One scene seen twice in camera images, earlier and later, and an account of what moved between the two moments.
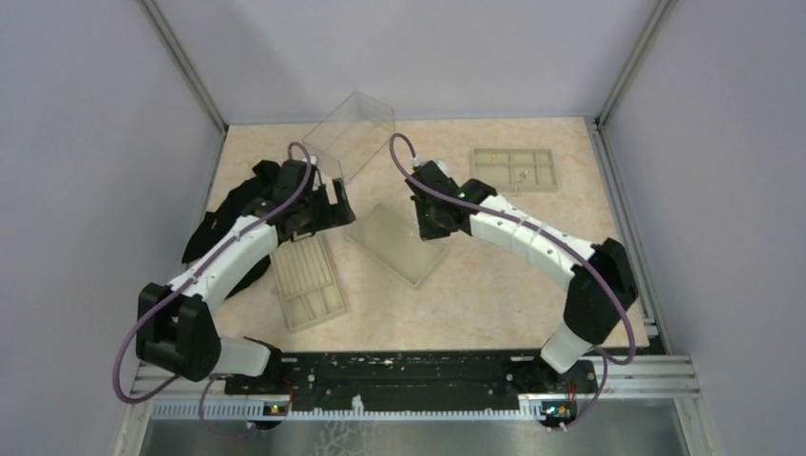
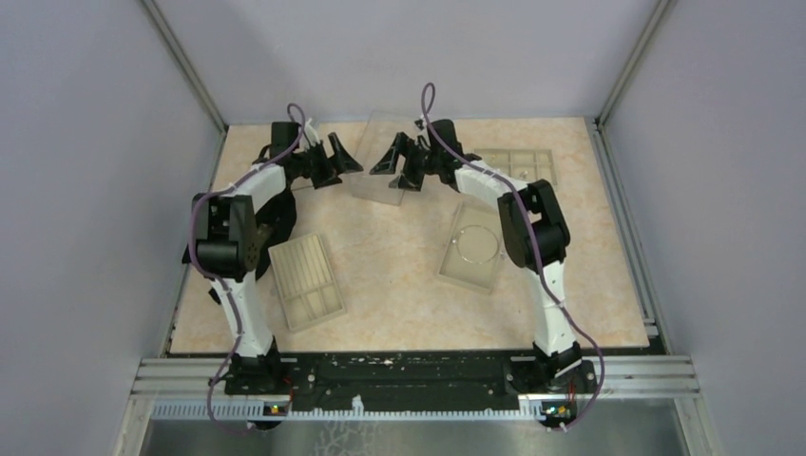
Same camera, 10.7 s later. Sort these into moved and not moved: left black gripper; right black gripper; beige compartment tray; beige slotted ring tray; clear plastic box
Moved: right black gripper; left black gripper; clear plastic box
Not moved: beige compartment tray; beige slotted ring tray
